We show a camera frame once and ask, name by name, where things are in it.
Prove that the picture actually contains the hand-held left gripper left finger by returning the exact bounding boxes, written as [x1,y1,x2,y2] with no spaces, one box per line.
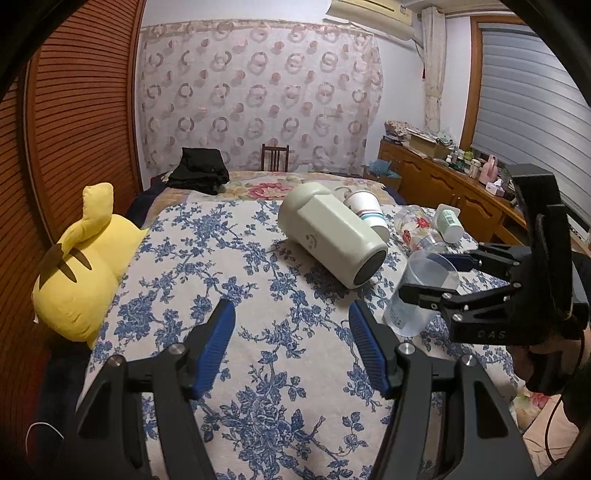
[69,298,236,480]

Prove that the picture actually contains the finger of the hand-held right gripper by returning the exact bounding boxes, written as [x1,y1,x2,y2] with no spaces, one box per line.
[398,281,523,343]
[438,242,533,280]

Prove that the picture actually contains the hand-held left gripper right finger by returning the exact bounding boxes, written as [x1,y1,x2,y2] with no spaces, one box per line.
[348,299,537,480]

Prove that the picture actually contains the clear plastic measuring cup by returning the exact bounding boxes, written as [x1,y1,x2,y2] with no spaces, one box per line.
[382,250,461,338]

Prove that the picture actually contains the small white green cup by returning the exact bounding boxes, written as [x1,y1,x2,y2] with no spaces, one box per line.
[433,203,465,244]

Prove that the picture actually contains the clear floral print cup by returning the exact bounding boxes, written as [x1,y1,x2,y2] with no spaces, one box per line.
[394,206,445,257]

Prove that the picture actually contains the striped white paper cup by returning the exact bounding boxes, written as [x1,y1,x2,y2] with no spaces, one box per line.
[342,191,391,244]

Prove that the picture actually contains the blue floral blanket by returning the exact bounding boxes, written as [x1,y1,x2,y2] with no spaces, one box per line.
[76,198,525,480]

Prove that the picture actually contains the pink bottle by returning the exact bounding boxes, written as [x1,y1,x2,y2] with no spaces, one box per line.
[479,155,499,184]

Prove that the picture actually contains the wooden sideboard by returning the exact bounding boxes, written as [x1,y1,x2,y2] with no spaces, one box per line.
[378,139,532,232]

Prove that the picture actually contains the large cream thermos bottle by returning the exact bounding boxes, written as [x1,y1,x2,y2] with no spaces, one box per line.
[278,181,389,290]

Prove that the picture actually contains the blue crumpled bag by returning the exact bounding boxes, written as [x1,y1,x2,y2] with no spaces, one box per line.
[367,160,402,180]

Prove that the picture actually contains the yellow plush toy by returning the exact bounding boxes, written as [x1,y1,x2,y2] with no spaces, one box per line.
[31,182,151,343]

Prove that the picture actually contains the grey window blind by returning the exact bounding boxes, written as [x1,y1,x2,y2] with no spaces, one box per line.
[471,27,591,252]

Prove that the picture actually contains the red floral bedspread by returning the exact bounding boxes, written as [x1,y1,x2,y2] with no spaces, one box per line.
[148,170,402,206]

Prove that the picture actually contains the black folded clothes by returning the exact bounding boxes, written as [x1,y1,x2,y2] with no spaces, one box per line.
[165,147,230,196]

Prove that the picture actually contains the wooden chair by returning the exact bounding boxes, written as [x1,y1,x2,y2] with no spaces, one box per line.
[261,143,291,172]

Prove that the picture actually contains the narrow beige curtain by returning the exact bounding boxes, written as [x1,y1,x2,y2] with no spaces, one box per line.
[421,6,446,136]

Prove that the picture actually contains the circle patterned curtain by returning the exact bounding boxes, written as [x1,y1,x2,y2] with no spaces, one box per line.
[139,21,385,174]

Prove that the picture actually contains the slatted wooden wardrobe door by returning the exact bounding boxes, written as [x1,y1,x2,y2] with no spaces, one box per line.
[0,0,147,480]

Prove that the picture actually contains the white air conditioner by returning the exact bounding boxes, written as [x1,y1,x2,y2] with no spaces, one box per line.
[324,0,424,46]

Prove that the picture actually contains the black cable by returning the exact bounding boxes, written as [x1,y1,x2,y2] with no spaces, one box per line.
[544,392,570,464]

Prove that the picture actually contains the white cable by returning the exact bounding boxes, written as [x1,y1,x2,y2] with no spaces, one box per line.
[25,421,65,455]

